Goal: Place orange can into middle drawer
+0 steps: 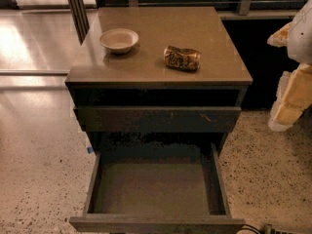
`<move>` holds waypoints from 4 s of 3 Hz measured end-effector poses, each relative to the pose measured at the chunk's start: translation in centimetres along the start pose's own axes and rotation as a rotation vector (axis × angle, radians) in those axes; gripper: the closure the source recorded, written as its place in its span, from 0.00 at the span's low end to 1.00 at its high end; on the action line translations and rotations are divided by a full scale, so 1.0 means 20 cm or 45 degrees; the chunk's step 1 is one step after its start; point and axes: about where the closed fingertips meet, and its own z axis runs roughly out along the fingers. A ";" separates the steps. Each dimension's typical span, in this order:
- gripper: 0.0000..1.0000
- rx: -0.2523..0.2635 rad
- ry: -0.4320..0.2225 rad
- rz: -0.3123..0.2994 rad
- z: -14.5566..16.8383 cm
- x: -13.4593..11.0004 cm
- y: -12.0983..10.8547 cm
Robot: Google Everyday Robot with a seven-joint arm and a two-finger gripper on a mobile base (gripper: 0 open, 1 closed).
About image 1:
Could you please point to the crushed orange soda can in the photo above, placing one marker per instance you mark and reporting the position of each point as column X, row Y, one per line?
column 182, row 59

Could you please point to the dark window frame post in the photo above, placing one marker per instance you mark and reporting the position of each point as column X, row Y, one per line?
column 78, row 12

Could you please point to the closed grey top drawer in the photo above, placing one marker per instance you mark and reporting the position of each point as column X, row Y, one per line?
column 157, row 119

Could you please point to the open grey middle drawer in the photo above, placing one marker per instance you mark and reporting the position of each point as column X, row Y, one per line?
column 157, row 190

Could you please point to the blue tape piece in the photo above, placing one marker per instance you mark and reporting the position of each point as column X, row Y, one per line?
column 90, row 150

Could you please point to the beige paper bowl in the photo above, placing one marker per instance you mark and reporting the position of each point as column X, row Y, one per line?
column 118, row 40

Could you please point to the grey drawer cabinet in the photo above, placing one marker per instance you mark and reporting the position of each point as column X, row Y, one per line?
column 140, row 76

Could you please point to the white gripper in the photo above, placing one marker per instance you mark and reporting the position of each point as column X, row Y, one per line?
column 301, row 40

